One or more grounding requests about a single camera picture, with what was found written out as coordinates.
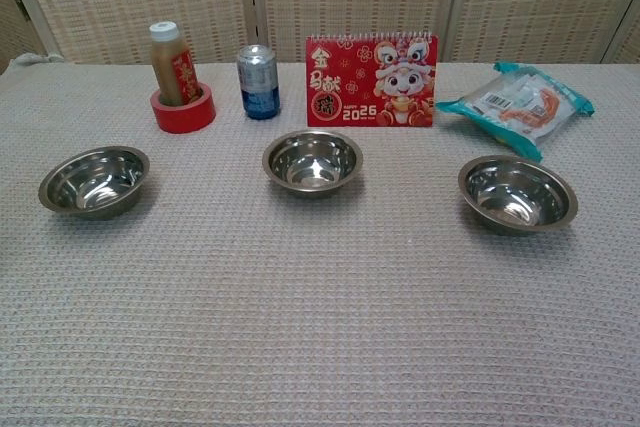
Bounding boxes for teal clear snack packet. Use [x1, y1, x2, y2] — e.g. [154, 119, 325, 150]
[434, 61, 596, 164]

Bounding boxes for red tape roll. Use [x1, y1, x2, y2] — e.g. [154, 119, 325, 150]
[150, 80, 217, 135]

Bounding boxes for red 2026 desk calendar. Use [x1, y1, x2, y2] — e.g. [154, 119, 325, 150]
[305, 31, 440, 128]

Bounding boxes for blue silver drink can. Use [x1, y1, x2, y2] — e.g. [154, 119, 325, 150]
[235, 44, 282, 122]

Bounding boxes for metal bowl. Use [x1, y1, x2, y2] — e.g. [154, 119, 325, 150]
[457, 154, 579, 234]
[38, 145, 151, 221]
[262, 129, 364, 199]

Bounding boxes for beige woven tablecloth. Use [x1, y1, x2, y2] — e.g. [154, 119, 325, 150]
[0, 54, 640, 427]

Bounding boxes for juice bottle white cap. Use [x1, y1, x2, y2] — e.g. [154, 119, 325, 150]
[149, 20, 197, 104]

